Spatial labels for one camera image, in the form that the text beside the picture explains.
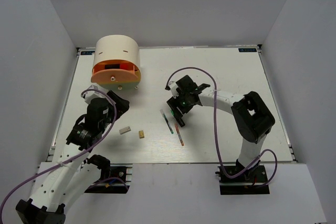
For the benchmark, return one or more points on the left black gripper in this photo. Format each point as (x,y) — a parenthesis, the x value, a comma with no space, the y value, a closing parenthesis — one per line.
(122,105)

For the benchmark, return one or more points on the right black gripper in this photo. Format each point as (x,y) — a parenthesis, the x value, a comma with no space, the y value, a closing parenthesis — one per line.
(172,104)

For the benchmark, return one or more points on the green pen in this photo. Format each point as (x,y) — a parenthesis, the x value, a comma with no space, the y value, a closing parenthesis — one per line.
(166,120)

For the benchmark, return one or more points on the green highlighter marker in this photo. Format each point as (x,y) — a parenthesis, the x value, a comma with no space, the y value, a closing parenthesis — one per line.
(178,117)

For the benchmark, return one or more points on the red pen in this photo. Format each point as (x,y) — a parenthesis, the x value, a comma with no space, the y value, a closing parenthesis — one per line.
(178,134)

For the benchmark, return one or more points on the orange top drawer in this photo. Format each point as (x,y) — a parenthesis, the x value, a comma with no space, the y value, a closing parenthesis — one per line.
(100,66)

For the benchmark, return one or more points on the orange highlighter marker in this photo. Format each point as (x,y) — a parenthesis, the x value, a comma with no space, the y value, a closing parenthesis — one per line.
(124,66)

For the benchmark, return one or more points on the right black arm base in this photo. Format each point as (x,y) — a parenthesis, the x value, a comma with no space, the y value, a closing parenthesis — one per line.
(250,185)

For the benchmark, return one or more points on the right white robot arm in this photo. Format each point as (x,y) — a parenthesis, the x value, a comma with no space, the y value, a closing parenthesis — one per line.
(253,118)

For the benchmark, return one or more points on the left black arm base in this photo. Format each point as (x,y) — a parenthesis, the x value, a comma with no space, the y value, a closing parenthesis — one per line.
(115,180)

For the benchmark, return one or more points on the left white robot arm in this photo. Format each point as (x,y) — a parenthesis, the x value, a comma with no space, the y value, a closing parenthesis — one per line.
(76,169)

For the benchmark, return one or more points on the grey white eraser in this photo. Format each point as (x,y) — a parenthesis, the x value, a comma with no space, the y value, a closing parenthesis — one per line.
(124,130)

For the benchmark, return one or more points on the small tan eraser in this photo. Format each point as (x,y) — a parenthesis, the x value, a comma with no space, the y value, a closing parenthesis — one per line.
(141,134)

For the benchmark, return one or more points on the cream round drawer organizer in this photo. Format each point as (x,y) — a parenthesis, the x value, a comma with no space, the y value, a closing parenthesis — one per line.
(117,47)

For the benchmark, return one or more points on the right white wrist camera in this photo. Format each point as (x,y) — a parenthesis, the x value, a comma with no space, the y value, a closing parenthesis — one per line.
(173,88)

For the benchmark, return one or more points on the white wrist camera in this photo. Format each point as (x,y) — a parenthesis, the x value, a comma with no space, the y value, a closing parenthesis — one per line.
(173,88)
(88,96)

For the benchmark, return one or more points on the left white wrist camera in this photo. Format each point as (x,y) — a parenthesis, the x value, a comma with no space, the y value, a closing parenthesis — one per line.
(88,96)

